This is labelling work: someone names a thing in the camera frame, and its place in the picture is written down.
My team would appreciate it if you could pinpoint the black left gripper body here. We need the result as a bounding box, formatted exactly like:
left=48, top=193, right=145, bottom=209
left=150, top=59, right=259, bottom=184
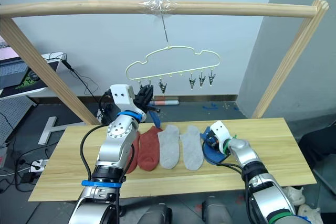
left=133, top=90, right=154, bottom=112

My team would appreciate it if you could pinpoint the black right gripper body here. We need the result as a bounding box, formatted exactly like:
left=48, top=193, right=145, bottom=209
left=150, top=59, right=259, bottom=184
left=205, top=130, right=223, bottom=154

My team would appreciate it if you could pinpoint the metal hanger hook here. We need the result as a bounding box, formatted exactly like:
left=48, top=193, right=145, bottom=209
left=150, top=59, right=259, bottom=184
left=158, top=1, right=173, bottom=50

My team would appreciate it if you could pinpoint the grey and red roll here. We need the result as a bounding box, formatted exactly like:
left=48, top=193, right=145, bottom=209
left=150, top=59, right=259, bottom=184
left=150, top=99, right=180, bottom=106

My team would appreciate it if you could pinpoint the grey sock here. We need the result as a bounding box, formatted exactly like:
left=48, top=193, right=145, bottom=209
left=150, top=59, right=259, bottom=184
left=157, top=124, right=181, bottom=170
left=178, top=125, right=205, bottom=172

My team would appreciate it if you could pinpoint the red sock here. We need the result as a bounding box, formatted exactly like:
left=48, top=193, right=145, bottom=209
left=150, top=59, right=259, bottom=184
left=125, top=130, right=141, bottom=174
left=138, top=126, right=161, bottom=172

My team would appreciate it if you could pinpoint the dark rounded shape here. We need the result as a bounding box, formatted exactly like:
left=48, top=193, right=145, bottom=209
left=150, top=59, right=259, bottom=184
left=201, top=196, right=237, bottom=224
left=119, top=202, right=173, bottom=224

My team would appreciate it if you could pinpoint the clear tape wrap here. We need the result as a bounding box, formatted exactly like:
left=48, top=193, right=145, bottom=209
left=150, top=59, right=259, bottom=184
left=138, top=0, right=180, bottom=15

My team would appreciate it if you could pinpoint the white shoe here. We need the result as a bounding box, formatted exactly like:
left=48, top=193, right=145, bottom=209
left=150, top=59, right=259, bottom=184
left=297, top=203, right=322, bottom=222
left=281, top=185, right=305, bottom=206

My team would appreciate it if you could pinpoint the white T-shaped table foot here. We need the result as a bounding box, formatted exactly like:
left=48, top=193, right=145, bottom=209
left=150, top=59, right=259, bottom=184
left=37, top=115, right=85, bottom=146

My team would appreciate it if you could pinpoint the wooden rack slanted leg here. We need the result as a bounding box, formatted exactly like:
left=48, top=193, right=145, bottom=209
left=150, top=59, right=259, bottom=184
left=0, top=17, right=102, bottom=126
left=250, top=0, right=330, bottom=120

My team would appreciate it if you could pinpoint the wooden rack top rod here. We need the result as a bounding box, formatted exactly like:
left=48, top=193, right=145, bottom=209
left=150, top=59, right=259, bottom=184
left=0, top=0, right=320, bottom=19

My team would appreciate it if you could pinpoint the black desk mat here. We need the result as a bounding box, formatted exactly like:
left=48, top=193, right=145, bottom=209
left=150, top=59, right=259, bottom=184
left=0, top=60, right=60, bottom=97

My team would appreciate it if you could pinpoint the white desk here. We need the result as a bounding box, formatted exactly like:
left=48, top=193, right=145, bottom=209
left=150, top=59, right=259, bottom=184
left=0, top=51, right=65, bottom=100

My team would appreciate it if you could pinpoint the white power strip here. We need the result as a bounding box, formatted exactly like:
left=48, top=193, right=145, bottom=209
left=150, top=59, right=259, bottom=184
left=29, top=158, right=50, bottom=173

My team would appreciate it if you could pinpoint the grey perforated board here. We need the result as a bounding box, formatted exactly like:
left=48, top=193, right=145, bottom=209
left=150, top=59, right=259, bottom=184
left=0, top=96, right=38, bottom=147

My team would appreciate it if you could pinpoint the grey laptop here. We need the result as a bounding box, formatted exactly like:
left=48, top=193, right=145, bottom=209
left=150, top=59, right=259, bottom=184
left=0, top=56, right=29, bottom=89

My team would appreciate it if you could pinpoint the black power adapter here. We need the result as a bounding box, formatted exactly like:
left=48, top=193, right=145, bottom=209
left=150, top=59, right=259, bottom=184
left=20, top=172, right=34, bottom=184

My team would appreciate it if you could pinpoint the pink screen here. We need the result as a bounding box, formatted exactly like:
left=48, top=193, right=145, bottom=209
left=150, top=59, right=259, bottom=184
left=0, top=38, right=21, bottom=61

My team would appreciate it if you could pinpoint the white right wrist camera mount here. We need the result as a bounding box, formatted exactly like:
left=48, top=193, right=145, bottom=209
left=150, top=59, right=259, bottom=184
left=208, top=120, right=234, bottom=154

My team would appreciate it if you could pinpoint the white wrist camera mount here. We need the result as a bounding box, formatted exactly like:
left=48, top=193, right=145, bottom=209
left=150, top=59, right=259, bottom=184
left=208, top=120, right=234, bottom=154
left=109, top=84, right=146, bottom=118

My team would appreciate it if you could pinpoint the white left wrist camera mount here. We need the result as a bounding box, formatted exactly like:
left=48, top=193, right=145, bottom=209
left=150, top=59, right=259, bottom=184
left=109, top=84, right=146, bottom=118

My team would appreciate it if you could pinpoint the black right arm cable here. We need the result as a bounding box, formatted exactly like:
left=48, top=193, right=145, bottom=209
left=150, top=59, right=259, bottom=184
left=203, top=144, right=259, bottom=224

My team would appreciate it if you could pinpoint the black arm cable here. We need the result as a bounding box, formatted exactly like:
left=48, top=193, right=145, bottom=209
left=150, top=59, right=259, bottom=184
left=203, top=144, right=259, bottom=224
left=79, top=90, right=137, bottom=224

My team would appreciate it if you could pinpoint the cream clip hanger frame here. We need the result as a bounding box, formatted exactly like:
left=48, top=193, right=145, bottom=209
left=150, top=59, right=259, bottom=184
left=125, top=45, right=222, bottom=82

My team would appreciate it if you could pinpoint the thin black wall cable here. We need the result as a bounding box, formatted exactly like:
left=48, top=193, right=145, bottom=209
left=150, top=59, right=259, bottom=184
left=41, top=51, right=101, bottom=97

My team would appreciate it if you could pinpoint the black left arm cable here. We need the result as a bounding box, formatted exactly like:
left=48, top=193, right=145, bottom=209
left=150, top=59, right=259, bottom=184
left=79, top=90, right=137, bottom=224

